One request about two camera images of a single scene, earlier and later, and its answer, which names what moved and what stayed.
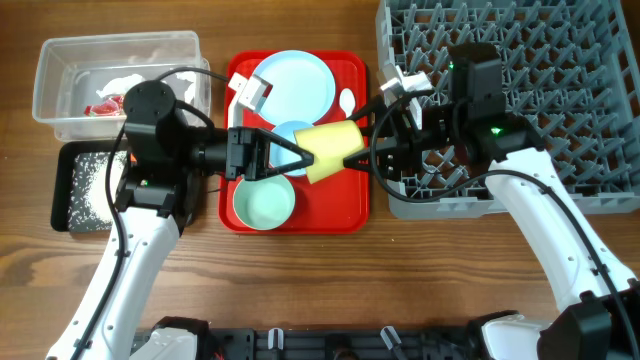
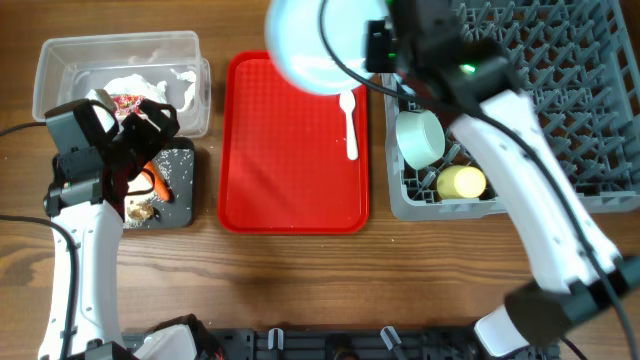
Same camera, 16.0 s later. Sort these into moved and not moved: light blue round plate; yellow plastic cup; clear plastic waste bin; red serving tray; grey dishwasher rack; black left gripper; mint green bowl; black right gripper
Moved: black left gripper; mint green bowl; yellow plastic cup; light blue round plate; black right gripper
Not moved: clear plastic waste bin; grey dishwasher rack; red serving tray
